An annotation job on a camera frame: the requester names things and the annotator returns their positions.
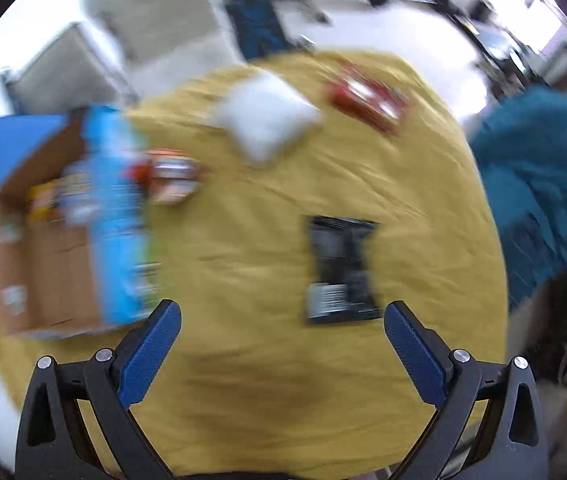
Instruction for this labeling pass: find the dark blue cloth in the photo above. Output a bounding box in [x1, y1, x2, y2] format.
[224, 0, 297, 61]

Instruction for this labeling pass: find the brown cardboard box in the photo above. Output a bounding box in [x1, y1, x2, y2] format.
[0, 105, 164, 339]

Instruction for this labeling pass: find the blue mat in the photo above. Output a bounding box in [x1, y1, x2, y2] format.
[0, 115, 72, 211]

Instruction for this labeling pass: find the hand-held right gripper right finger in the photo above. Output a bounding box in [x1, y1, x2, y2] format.
[384, 300, 550, 480]

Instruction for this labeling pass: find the yellow tablecloth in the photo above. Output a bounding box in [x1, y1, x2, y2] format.
[0, 49, 510, 479]

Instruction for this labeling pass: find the white snack packet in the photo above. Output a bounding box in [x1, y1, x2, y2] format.
[212, 70, 322, 167]

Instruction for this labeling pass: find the yellow snack packet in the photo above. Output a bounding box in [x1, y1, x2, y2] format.
[28, 180, 67, 223]

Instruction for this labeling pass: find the teal blanket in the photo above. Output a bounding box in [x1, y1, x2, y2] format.
[469, 84, 567, 311]

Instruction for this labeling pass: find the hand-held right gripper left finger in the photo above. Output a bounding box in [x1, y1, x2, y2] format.
[15, 299, 183, 480]

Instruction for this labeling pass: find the black snack packet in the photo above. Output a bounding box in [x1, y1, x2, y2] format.
[304, 215, 383, 326]

